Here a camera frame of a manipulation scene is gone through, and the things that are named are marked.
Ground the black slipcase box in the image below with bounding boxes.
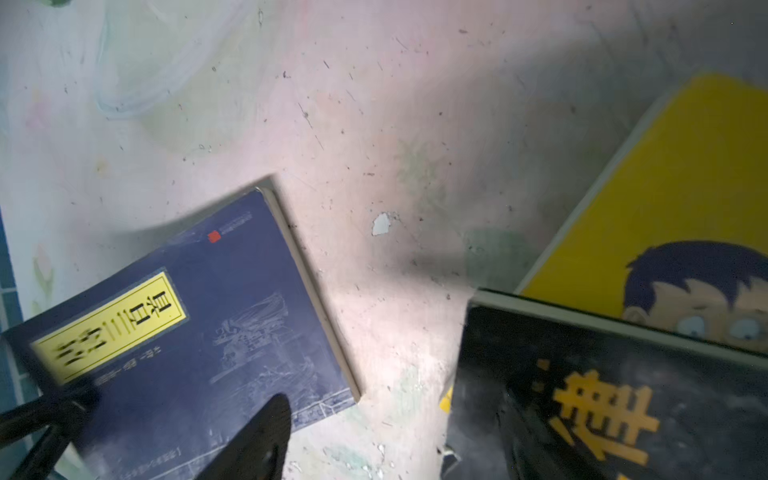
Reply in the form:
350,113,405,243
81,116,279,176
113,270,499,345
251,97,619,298
440,290,767,479

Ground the yellow cartoon cover book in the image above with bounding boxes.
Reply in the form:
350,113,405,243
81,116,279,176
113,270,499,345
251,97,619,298
437,73,768,415

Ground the dark blue book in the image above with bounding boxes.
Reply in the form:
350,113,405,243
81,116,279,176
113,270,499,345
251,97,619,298
6,188,361,479

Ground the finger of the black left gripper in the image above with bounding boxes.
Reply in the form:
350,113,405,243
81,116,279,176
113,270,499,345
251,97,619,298
1,386,99,480

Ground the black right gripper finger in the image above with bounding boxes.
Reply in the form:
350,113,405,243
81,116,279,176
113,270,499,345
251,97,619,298
197,393,292,480

